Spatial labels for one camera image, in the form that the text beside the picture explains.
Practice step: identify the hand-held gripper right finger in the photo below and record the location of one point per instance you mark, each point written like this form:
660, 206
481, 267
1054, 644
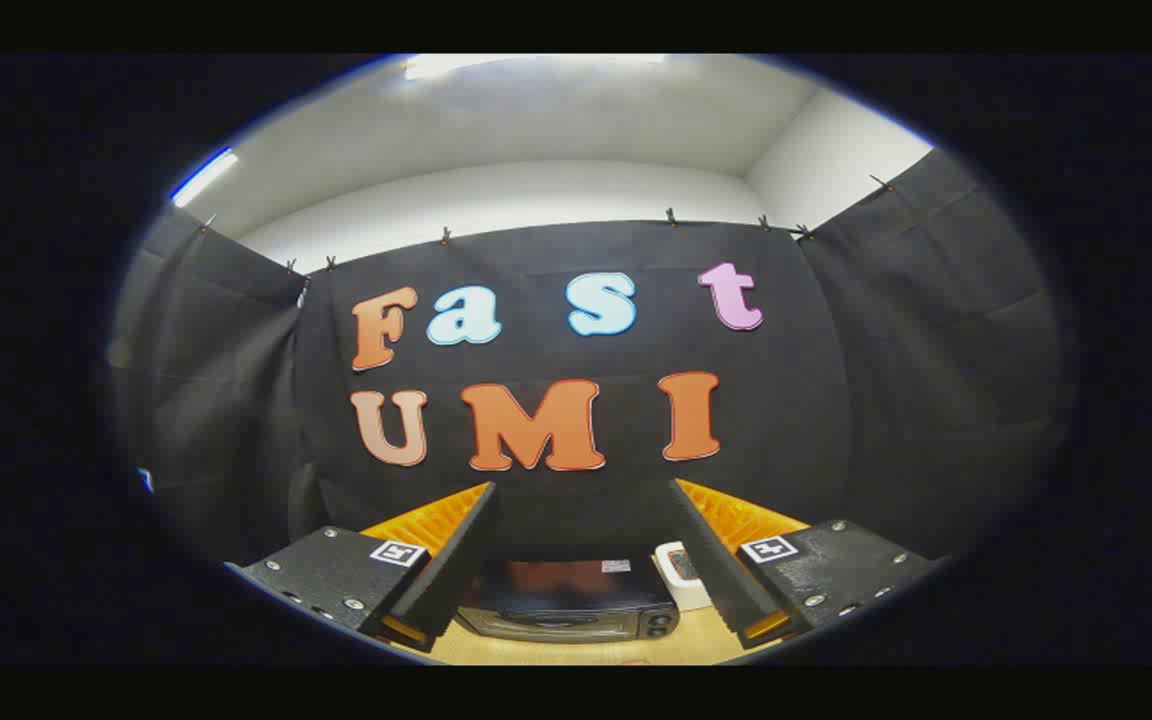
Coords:
711, 560

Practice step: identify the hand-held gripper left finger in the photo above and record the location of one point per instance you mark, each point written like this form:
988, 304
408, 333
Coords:
456, 560

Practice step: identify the black toaster oven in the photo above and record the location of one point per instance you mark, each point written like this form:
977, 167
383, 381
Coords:
566, 595

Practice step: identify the white pop-up toaster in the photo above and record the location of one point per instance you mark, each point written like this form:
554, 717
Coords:
681, 570

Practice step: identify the black backdrop cloth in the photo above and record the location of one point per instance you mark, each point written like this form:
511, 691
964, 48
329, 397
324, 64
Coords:
576, 500

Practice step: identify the ceiling light strip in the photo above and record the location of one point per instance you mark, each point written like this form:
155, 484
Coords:
526, 65

